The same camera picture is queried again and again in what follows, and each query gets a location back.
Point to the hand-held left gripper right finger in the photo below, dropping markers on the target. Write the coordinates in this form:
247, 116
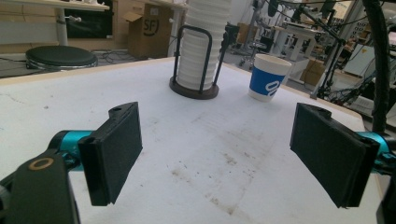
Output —
330, 149

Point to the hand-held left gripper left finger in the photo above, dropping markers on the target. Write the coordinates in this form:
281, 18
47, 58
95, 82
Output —
115, 149

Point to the blue and white paper cup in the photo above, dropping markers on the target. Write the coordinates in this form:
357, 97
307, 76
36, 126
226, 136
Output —
264, 82

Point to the stack of white cups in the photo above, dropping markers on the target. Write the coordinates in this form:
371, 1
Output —
194, 53

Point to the small cardboard box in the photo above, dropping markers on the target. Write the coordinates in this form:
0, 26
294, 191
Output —
313, 72

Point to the black metal stand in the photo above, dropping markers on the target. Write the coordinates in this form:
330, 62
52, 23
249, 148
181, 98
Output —
334, 59

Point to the white cabinet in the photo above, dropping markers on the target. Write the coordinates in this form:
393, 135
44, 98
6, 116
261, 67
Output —
361, 60

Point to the black round stool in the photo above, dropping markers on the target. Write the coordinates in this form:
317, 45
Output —
60, 56

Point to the large cardboard box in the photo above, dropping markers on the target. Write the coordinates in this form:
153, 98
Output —
149, 34

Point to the white-framed desk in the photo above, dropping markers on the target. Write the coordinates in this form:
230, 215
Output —
61, 28

